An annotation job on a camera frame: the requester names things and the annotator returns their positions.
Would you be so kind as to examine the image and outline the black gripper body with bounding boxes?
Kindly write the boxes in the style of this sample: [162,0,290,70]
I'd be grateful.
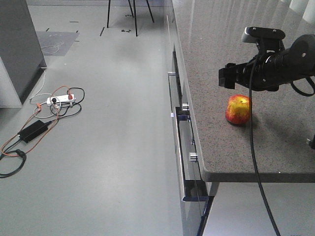
[219,53,285,91]

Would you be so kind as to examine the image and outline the red yellow apple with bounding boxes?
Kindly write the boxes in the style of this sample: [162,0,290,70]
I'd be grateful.
[225,94,250,125]

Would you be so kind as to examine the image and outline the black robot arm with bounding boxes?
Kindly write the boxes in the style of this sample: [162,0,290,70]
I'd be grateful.
[219,34,315,91]

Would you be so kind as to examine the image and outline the grey speckled kitchen counter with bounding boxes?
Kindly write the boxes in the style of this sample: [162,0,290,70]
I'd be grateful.
[165,0,315,236]

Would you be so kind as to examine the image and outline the silver oven knob upper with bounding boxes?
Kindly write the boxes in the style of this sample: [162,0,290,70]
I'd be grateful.
[182,103,189,111]

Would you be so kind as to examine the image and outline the silver oven knob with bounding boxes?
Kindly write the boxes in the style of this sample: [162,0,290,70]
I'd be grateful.
[182,103,189,111]
[189,152,198,162]

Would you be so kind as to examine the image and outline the silver oven knob lower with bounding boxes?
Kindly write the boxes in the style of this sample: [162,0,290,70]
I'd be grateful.
[189,152,198,162]

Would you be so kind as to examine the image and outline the glossy oven door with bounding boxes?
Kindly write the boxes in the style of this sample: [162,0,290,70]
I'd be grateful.
[172,107,208,202]

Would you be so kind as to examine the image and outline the black chair legs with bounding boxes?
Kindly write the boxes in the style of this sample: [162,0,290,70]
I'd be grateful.
[106,0,155,37]

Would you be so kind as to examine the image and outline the white power strip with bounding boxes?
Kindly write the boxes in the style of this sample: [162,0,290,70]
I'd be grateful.
[46,94,76,105]

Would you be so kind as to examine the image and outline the dark grey floor mat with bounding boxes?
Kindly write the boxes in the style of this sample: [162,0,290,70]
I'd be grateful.
[36,31,79,57]

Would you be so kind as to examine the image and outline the grey cabinet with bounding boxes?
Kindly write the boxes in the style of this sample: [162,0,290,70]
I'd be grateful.
[0,0,46,108]

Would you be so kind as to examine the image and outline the black power adapter brick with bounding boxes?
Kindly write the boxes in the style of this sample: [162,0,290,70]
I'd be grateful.
[17,120,51,143]

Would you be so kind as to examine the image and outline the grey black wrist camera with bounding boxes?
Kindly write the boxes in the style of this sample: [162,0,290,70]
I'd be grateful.
[241,27,285,55]

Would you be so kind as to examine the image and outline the black camera cable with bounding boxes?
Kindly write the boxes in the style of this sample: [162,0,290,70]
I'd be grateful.
[248,55,282,236]

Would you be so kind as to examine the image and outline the orange cable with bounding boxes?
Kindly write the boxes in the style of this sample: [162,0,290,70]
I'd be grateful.
[0,85,76,158]

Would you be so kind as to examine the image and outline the white cable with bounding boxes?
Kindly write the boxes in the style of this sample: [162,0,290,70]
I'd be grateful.
[30,45,60,106]

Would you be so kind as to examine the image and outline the black floor cable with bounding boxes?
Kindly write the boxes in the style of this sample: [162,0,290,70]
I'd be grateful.
[0,87,86,178]

